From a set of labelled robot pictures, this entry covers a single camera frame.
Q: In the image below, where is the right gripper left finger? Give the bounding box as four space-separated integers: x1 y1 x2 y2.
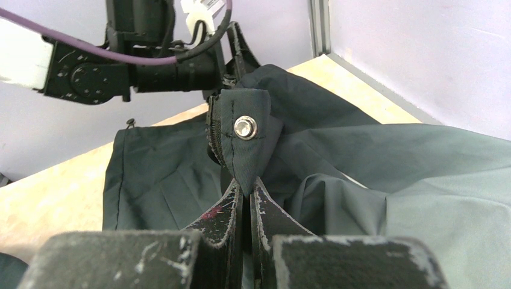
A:
19 181 243 288

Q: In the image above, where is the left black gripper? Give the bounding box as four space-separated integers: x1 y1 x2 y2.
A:
130 21 261 93

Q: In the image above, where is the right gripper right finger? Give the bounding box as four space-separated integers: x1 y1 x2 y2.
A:
249 179 448 288

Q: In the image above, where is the grey gradient zip jacket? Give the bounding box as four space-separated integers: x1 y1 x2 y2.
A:
1 65 510 288

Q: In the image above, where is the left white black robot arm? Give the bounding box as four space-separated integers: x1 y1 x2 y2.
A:
1 1 259 105

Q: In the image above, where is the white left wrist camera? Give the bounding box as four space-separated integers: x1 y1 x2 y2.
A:
180 0 225 34

